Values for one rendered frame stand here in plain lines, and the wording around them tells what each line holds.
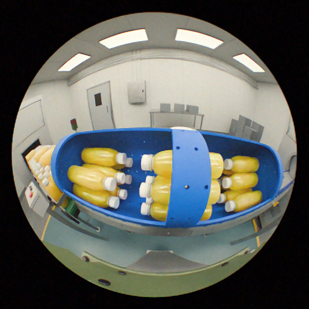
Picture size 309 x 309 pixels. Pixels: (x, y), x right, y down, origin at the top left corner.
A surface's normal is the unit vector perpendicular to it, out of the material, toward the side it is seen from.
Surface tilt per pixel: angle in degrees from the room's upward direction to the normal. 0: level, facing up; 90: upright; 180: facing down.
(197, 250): 0
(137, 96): 90
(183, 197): 53
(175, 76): 90
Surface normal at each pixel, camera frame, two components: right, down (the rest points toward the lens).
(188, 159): -0.04, -0.46
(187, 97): -0.07, 0.57
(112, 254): -0.02, -0.82
